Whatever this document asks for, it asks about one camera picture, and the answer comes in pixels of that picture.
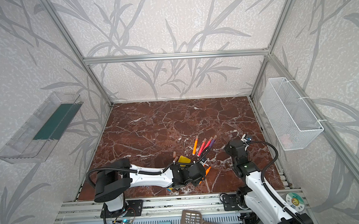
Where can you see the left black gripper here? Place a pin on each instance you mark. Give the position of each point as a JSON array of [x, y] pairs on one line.
[[200, 170]]

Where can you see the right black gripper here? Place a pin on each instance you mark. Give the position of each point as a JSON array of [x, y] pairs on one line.
[[234, 145]]

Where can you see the pink marker pen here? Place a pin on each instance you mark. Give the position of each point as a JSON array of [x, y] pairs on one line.
[[202, 147]]

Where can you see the red marker pen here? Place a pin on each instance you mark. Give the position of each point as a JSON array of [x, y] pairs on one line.
[[208, 143]]

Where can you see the orange marker pen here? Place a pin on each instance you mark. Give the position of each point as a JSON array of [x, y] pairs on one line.
[[195, 145]]

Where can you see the purple capped marker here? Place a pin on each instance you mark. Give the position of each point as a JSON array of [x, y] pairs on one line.
[[212, 141]]

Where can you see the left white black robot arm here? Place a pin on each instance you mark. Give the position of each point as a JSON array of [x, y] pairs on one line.
[[111, 182]]

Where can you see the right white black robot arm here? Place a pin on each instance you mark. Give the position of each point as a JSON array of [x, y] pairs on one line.
[[258, 195]]

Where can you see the yellow toy shovel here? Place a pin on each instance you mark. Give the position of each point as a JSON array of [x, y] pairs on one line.
[[184, 161]]

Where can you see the brown toy slotted spatula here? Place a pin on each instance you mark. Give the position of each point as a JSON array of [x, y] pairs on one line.
[[192, 217]]

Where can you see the yellow-green tape roll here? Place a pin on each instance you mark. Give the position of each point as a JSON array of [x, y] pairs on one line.
[[295, 201]]

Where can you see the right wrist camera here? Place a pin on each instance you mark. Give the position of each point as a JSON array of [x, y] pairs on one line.
[[247, 138]]

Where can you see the white wire mesh basket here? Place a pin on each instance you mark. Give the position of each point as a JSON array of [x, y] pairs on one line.
[[293, 122]]

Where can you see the aluminium mounting rail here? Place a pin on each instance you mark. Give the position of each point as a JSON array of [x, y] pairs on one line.
[[152, 207]]

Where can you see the clear plastic wall bin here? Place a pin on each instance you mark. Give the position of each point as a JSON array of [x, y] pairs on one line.
[[36, 139]]

